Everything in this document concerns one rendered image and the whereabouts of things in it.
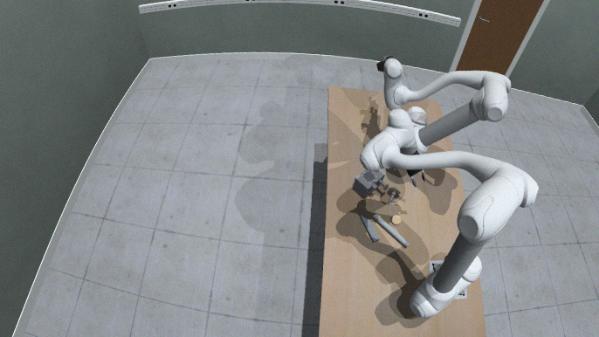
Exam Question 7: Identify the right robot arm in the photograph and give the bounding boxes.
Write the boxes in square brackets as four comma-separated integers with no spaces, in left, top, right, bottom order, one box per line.
[383,58,511,155]

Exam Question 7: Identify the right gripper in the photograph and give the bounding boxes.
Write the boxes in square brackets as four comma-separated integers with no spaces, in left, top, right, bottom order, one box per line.
[376,56,393,72]

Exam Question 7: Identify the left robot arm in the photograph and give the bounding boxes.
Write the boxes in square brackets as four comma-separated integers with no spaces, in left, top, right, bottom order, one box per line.
[360,109,539,318]

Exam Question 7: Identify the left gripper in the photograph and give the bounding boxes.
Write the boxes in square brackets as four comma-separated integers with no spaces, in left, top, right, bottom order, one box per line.
[400,140,426,187]

